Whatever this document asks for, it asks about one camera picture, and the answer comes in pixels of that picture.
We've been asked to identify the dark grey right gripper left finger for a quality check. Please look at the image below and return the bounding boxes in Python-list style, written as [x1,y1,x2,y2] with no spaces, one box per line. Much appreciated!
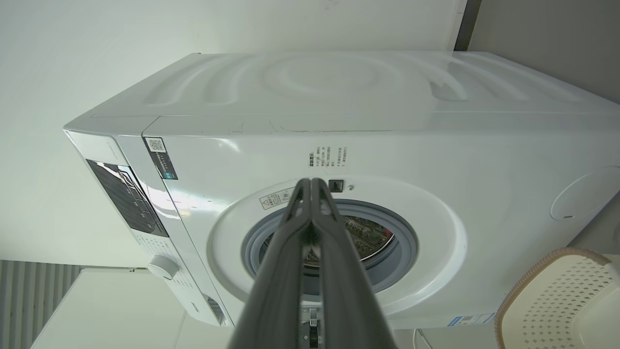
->
[228,178,311,349]

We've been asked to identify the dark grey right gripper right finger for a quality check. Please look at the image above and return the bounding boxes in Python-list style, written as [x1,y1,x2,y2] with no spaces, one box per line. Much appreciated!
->
[311,178,399,349]

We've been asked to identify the stainless steel washing machine drum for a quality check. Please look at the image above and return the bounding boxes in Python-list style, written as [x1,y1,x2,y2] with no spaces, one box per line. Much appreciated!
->
[258,216,395,265]

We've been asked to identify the white plastic control dial knob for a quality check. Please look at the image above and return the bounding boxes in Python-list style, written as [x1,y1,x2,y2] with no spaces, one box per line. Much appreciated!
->
[147,255,180,281]

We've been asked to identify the black washing machine control panel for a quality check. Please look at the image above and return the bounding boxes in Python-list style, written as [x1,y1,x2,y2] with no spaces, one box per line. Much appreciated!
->
[86,159,169,238]

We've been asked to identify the cream perforated laundry basket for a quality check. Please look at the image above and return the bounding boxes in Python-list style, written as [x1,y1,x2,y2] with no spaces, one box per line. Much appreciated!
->
[494,247,620,349]

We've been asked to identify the grey rubber door seal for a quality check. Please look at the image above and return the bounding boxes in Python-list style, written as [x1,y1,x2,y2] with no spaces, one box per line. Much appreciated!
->
[241,199,418,296]

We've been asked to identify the white warning label sticker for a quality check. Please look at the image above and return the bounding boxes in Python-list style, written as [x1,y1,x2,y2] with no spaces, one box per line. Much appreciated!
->
[259,188,295,210]

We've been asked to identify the blue and white energy label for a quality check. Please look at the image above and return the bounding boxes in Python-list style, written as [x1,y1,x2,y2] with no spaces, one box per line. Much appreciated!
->
[448,313,496,327]

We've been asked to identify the white front-load washing machine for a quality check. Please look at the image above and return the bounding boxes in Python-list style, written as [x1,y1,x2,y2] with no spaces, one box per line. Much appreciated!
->
[63,51,620,331]

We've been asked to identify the white cabinet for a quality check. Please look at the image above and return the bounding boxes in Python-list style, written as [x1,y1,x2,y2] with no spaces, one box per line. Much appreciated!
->
[31,269,234,349]

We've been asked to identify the dark QR code sticker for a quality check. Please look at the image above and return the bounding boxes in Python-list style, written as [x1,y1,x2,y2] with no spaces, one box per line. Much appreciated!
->
[144,137,179,180]

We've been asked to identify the ribbed grey window blinds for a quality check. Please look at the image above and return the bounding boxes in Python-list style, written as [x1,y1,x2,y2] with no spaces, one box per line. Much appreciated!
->
[0,260,84,349]

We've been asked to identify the round white filter cover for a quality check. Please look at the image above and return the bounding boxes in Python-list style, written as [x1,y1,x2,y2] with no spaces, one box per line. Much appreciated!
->
[551,166,620,221]

